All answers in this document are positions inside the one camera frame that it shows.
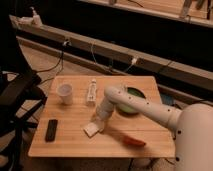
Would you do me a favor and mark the white sponge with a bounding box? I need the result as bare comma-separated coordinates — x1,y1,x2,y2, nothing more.
83,122,101,138

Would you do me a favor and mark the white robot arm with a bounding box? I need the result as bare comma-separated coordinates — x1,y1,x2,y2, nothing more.
96,86,213,171

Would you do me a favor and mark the white ceramic cup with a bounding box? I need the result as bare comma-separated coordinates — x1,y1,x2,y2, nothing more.
56,84,73,105

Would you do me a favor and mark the white tube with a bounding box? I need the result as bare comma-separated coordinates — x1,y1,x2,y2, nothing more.
86,79,97,106

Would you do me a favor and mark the red sausage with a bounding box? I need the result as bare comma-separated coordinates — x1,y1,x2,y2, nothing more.
123,136,146,147

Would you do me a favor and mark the green bowl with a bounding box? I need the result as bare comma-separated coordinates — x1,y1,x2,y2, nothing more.
116,87,145,115

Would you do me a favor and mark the black remote control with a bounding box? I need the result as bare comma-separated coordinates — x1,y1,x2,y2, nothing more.
45,119,58,142

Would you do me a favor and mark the blue box on floor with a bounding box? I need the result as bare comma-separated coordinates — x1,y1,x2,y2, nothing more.
161,94,174,105

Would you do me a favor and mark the black chair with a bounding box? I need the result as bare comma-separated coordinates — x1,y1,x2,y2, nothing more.
0,71,47,171

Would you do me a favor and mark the grey metal rail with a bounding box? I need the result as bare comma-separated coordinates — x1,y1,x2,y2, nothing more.
10,16,213,91

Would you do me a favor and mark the white bottle on rail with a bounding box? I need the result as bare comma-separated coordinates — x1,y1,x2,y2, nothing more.
19,6,44,28

